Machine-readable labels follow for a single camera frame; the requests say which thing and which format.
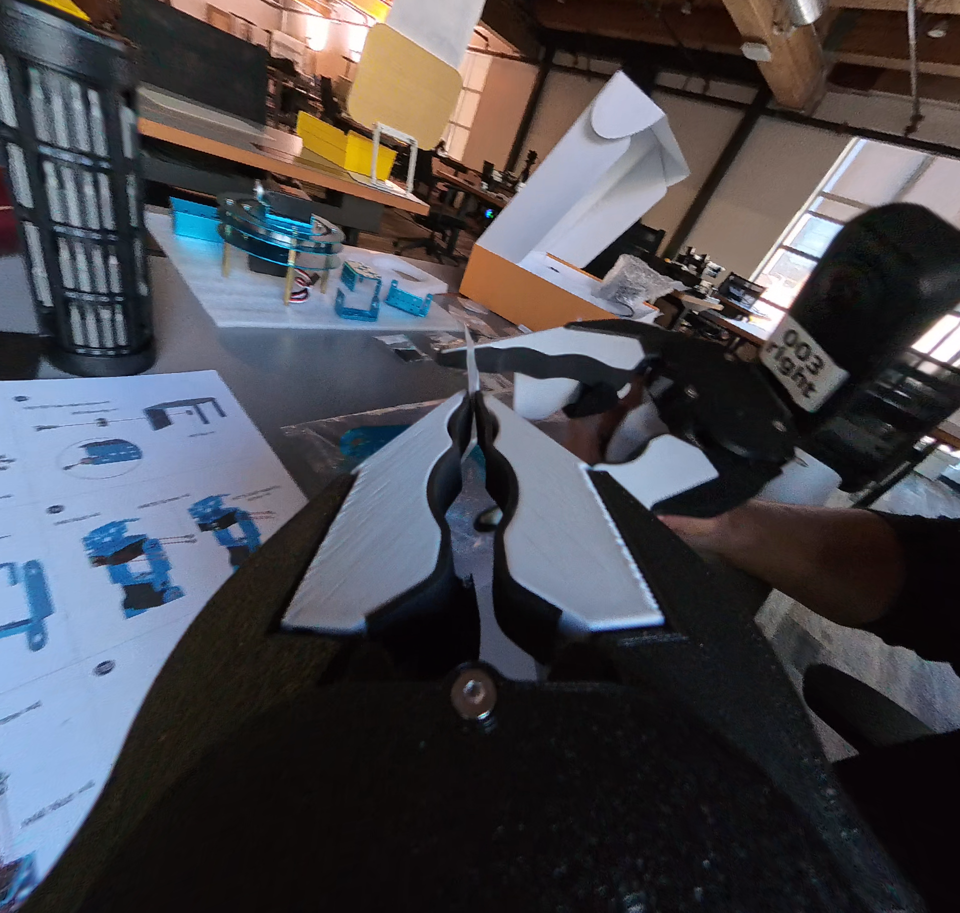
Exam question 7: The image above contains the blue round robot base assembly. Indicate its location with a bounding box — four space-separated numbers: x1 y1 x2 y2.
216 181 348 308

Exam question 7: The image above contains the short blue U bracket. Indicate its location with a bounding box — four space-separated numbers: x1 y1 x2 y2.
384 279 436 319

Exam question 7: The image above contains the large window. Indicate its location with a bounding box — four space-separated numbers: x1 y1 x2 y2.
750 136 960 378

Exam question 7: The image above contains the open instruction booklet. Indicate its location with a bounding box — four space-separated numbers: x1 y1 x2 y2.
0 369 310 892

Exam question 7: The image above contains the grey desk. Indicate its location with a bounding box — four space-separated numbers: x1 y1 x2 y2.
0 208 526 689

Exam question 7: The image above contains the black mesh office chair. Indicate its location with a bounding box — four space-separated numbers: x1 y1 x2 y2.
592 221 667 278

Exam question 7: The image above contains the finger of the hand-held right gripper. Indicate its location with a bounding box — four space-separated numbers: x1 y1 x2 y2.
436 325 655 404
591 433 723 511

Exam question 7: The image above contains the black board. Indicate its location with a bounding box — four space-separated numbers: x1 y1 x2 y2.
118 0 273 128

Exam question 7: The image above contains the hanging white cord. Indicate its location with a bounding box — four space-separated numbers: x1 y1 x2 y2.
902 0 925 136

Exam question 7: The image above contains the blue box-shaped bracket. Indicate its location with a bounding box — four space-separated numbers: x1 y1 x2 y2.
171 196 224 239

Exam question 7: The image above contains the orange and white cardboard box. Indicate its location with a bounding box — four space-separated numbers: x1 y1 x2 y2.
459 69 691 334

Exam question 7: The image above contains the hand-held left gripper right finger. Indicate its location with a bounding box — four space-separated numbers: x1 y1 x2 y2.
474 394 669 663

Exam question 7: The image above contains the bubble wrap bag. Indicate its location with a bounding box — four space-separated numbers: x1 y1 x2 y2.
600 253 674 308

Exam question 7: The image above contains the pile of small screw bags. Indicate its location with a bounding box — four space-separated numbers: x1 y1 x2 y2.
375 294 526 398

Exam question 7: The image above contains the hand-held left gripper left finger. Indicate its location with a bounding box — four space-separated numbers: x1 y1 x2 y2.
279 391 477 637

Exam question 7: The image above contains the black slotted tube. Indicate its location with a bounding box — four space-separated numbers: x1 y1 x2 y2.
0 0 156 379

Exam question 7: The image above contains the person's right hand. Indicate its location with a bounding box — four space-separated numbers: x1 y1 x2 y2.
553 406 612 468

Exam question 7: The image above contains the wooden background desk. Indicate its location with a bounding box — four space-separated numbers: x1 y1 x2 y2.
660 247 777 355
137 116 434 228

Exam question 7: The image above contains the clear plastic bag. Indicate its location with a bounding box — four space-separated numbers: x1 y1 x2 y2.
281 395 526 599

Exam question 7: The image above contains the large blue U bracket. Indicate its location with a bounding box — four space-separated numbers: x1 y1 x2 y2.
333 259 385 323

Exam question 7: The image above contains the white foam sheet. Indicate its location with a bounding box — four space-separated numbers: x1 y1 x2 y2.
144 211 466 334

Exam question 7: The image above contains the person's right forearm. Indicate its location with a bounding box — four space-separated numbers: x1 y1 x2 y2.
658 496 960 667

